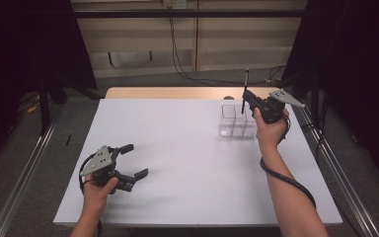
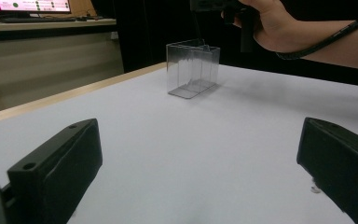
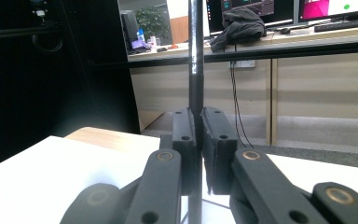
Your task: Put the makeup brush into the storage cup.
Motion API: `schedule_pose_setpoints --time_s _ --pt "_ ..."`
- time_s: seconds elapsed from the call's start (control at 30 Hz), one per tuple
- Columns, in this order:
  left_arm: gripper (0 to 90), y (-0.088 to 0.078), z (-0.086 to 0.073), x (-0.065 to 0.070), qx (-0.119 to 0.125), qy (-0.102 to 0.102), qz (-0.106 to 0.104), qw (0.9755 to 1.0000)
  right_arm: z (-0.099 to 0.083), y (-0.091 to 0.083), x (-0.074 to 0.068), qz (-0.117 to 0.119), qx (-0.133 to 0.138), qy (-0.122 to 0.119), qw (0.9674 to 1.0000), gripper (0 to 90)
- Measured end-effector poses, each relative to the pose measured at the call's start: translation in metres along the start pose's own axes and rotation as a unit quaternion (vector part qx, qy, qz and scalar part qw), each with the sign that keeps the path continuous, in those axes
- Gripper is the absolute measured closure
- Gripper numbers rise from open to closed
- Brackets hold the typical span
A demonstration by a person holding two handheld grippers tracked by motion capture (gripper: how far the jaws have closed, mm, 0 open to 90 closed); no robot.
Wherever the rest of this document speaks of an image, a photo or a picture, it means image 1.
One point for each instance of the person's right hand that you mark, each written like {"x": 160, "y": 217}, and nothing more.
{"x": 269, "y": 135}

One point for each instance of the black curtain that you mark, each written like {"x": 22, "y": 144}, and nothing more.
{"x": 358, "y": 65}
{"x": 23, "y": 42}

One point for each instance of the person's left hand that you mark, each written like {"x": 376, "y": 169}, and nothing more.
{"x": 95, "y": 197}

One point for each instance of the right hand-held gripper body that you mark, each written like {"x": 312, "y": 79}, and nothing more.
{"x": 271, "y": 110}

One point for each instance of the aluminium rail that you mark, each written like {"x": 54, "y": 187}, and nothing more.
{"x": 19, "y": 184}
{"x": 339, "y": 177}

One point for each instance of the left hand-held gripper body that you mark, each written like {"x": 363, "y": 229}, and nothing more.
{"x": 98, "y": 163}

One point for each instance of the black metal stand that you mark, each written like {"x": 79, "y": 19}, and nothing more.
{"x": 44, "y": 112}

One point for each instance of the black crossbar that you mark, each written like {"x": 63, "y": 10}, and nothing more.
{"x": 190, "y": 14}

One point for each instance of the small black stick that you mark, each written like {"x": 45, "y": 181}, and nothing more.
{"x": 68, "y": 140}

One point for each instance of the black pen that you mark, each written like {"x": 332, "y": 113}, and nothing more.
{"x": 245, "y": 89}

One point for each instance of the clear acrylic organizer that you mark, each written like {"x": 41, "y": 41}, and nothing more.
{"x": 233, "y": 126}

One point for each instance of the white wall outlet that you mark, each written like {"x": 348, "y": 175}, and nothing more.
{"x": 179, "y": 3}

